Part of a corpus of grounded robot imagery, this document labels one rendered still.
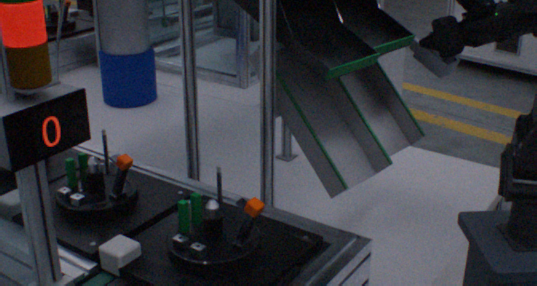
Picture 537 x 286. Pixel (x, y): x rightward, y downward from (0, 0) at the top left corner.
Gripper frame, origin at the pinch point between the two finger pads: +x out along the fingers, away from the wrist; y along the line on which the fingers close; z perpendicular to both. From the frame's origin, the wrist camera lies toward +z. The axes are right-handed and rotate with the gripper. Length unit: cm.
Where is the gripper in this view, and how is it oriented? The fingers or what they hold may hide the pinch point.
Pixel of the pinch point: (444, 37)
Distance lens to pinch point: 112.2
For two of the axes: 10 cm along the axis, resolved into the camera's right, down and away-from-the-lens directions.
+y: -7.1, 2.6, -6.5
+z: -2.7, -9.6, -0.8
